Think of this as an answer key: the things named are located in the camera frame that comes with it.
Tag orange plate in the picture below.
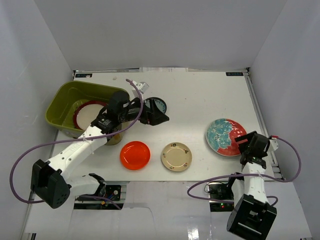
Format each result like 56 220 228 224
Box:
119 141 151 171

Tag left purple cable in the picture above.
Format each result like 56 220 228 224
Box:
9 78 145 210

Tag left blue table label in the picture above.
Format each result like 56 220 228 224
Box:
74 73 93 78

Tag teal and red floral plate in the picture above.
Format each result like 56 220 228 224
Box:
205 118 247 157

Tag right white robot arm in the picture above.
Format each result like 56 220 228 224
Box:
225 131 277 240

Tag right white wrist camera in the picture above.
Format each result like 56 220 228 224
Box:
268 136 279 152

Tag cream floral plate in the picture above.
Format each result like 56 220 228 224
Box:
160 142 193 172

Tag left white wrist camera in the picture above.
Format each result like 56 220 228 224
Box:
132 80 150 95

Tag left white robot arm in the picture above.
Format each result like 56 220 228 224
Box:
30 91 170 209

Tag small blue patterned dish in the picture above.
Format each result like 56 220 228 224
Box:
144 97 167 114

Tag olive green plastic bin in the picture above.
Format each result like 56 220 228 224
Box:
45 81 125 139

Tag right blue table label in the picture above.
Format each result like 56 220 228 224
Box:
225 72 244 77

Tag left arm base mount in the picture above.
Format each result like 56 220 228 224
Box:
73 185 124 210

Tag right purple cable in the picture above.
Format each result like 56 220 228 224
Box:
186 137 302 206

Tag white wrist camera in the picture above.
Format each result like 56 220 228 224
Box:
268 136 279 152
132 80 150 95

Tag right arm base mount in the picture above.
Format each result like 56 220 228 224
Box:
204 182 234 213

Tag red rimmed cream plate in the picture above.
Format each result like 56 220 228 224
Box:
72 100 107 131

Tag blue table label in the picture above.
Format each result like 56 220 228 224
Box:
225 72 244 77
74 73 93 78

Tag purple cable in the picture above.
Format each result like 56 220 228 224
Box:
9 78 145 210
186 137 302 206

